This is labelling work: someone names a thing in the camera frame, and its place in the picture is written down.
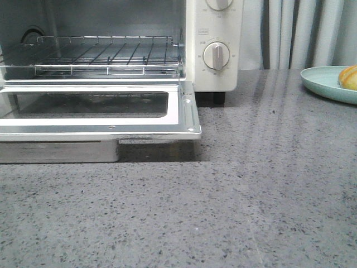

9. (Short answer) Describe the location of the oven glass door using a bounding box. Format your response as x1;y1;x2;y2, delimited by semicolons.
0;80;202;164

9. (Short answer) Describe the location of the golden croissant bread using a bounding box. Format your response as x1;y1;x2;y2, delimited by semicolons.
338;65;357;90

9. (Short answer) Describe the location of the black right oven foot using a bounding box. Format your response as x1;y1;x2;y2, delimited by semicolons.
213;92;226;105

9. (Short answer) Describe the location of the white toaster oven body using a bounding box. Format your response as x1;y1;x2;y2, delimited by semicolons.
1;1;244;92

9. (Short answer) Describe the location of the lower timer knob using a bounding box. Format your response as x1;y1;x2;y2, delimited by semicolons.
203;42;230;70

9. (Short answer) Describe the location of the upper temperature knob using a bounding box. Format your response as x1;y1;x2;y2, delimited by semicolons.
206;0;232;11

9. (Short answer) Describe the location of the grey curtain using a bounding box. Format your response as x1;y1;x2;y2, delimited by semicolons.
239;1;356;70

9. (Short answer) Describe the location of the teal round plate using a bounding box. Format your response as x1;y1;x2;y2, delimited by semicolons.
300;66;356;105

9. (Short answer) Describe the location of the wire oven rack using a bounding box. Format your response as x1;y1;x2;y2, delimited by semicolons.
1;36;185;80

